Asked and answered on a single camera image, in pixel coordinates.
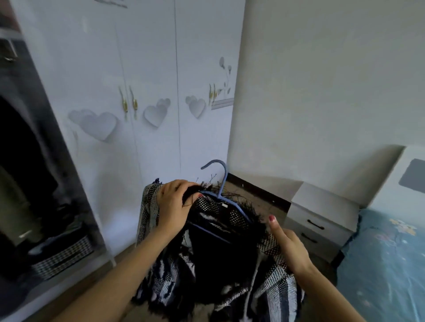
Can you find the person's left hand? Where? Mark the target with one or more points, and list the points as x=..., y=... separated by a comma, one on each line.
x=171, y=207

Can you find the person's right hand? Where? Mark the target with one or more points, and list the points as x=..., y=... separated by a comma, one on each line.
x=294, y=248

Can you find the person's left fingers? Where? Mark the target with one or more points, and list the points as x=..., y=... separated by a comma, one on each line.
x=190, y=187

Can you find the person's right thumb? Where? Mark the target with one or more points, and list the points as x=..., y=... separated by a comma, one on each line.
x=275, y=229

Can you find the blue clothes hanger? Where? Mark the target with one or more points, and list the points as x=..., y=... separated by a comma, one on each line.
x=225, y=179

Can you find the black white woven fringed garment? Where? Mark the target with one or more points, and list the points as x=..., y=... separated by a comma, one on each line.
x=229, y=265

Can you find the person's right forearm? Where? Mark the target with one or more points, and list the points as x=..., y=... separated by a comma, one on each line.
x=327, y=293

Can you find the person's left forearm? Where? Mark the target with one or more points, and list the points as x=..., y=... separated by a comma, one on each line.
x=114, y=280

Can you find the white nightstand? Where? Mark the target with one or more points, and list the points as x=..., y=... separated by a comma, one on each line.
x=327, y=212

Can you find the bed with blue printed sheet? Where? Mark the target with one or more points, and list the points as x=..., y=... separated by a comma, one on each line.
x=385, y=268

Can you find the white headboard with grey panel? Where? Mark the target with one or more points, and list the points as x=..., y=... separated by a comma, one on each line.
x=391, y=185

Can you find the white wardrobe with heart prints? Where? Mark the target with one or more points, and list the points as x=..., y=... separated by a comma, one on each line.
x=146, y=66

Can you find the folded dark clothes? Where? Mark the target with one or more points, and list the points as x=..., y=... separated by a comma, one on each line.
x=59, y=234

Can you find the checked fabric storage basket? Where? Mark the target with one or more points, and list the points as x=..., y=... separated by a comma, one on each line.
x=63, y=257

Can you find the dark hanging clothes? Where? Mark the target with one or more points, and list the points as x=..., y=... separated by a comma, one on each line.
x=23, y=159

